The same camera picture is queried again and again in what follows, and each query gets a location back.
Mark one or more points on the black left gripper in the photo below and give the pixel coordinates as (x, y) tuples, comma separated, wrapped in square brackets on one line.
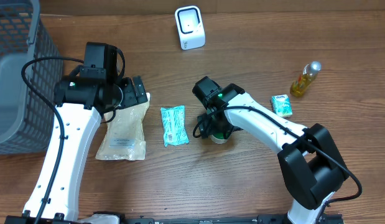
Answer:
[(130, 97)]

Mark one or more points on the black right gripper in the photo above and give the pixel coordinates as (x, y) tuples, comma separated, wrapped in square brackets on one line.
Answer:
[(209, 127)]

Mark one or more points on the green lid white jar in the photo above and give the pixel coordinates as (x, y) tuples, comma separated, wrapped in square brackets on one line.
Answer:
[(219, 138)]

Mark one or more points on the teal tissue pack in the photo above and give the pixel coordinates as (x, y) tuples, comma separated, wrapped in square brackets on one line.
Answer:
[(173, 120)]

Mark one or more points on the white orange snack packet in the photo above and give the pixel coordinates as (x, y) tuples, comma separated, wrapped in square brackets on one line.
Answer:
[(124, 139)]

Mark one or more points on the small teal packet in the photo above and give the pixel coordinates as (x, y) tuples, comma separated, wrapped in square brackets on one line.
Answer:
[(281, 106)]

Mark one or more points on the yellow oil bottle silver cap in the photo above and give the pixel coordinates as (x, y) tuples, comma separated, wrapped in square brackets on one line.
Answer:
[(309, 74)]

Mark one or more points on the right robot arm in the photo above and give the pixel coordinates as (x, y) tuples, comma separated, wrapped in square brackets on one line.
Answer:
[(311, 164)]

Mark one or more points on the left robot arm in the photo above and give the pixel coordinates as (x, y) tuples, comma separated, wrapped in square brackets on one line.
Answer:
[(92, 89)]

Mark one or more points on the white barcode scanner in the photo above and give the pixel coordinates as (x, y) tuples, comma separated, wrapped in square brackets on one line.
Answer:
[(190, 27)]

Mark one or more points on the dark grey plastic mesh basket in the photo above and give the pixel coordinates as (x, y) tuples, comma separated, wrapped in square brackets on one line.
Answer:
[(26, 122)]

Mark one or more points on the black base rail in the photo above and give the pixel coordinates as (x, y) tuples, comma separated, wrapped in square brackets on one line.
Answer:
[(117, 218)]

